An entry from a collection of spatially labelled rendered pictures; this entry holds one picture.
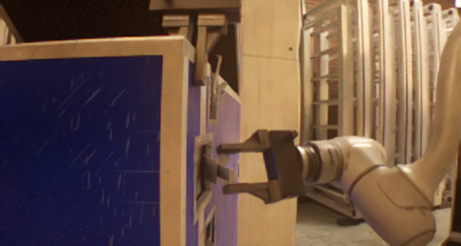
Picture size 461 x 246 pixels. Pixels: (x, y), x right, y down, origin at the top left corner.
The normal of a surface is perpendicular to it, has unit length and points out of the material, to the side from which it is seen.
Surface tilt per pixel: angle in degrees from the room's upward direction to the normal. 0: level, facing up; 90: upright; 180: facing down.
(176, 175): 90
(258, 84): 90
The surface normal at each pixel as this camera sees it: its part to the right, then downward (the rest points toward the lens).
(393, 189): -0.60, -0.52
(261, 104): 0.26, 0.00
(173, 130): -0.09, -0.01
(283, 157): 0.37, -0.41
